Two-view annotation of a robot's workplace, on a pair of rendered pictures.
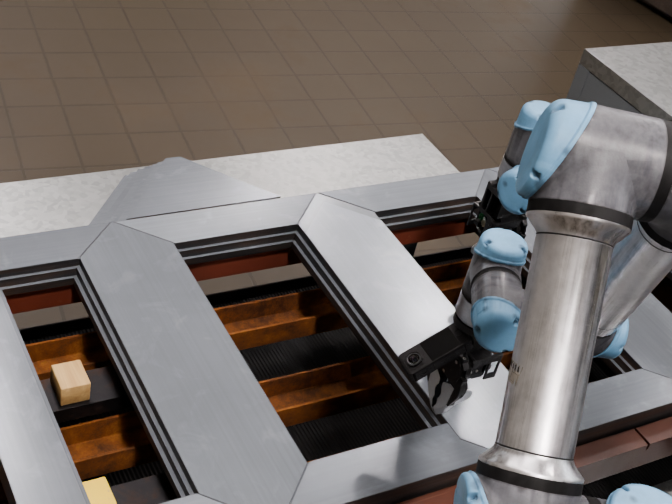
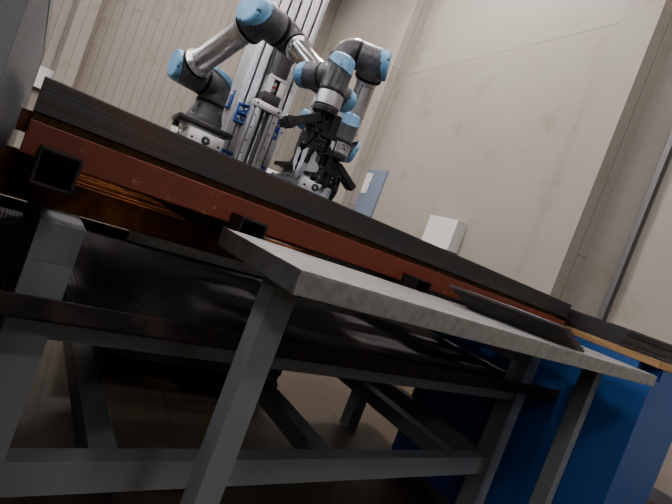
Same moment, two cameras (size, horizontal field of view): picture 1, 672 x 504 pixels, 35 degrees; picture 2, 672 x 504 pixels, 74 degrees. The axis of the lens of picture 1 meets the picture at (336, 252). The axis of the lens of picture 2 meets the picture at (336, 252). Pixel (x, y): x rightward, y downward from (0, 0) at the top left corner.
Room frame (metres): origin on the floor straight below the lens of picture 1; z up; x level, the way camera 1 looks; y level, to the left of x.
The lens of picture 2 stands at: (2.91, -0.11, 0.80)
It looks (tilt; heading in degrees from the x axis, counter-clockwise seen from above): 2 degrees down; 180
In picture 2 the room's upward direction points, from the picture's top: 21 degrees clockwise
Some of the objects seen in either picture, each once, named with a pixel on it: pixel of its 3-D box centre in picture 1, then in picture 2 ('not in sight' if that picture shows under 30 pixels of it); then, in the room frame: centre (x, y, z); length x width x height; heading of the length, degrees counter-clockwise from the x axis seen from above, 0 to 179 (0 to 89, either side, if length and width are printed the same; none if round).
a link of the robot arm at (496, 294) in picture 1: (509, 313); not in sight; (1.20, -0.26, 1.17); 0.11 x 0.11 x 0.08; 3
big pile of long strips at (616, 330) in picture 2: not in sight; (565, 316); (1.15, 0.82, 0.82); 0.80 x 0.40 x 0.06; 37
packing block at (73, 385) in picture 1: (70, 382); not in sight; (1.22, 0.38, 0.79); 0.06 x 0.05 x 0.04; 37
